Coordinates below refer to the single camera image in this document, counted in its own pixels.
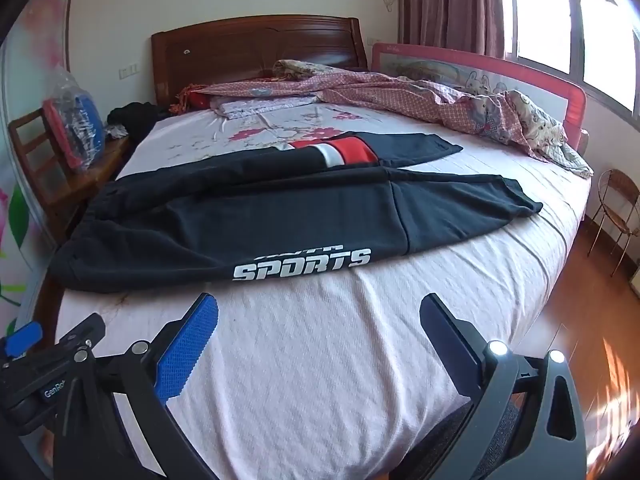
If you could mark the bed with pink floral sheet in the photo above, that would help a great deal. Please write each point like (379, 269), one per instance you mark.
(325, 360)

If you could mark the pink patterned quilt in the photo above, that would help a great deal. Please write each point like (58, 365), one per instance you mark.
(400, 95)

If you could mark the black pants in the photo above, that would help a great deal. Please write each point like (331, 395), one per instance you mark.
(225, 210)

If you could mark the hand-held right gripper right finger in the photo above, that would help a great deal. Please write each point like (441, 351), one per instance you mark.
(445, 341)

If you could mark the maroon curtain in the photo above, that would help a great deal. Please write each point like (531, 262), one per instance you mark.
(450, 5)

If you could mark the wooden chair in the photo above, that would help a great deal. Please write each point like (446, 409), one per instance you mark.
(30, 160)

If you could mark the plastic bag with blue item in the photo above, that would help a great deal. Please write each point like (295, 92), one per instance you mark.
(82, 125)

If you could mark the red bed rail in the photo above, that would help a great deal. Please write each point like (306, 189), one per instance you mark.
(425, 65)

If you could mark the wicker chair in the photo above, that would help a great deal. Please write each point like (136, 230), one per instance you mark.
(617, 205)

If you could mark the floral wardrobe door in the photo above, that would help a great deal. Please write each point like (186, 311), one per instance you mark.
(20, 85)

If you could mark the pile of black clothes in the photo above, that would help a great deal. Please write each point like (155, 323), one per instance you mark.
(132, 117)

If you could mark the red tasselled cloth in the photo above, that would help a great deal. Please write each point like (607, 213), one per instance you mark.
(197, 100)

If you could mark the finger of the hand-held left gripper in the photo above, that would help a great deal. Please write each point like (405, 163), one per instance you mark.
(82, 330)
(21, 336)

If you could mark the pink pillow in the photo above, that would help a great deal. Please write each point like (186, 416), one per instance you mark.
(260, 106)

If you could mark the wooden headboard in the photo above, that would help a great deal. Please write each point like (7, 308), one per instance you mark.
(240, 45)

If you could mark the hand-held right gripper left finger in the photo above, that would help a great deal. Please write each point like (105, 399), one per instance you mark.
(190, 347)

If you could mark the large window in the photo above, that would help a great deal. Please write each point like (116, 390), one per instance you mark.
(545, 20)

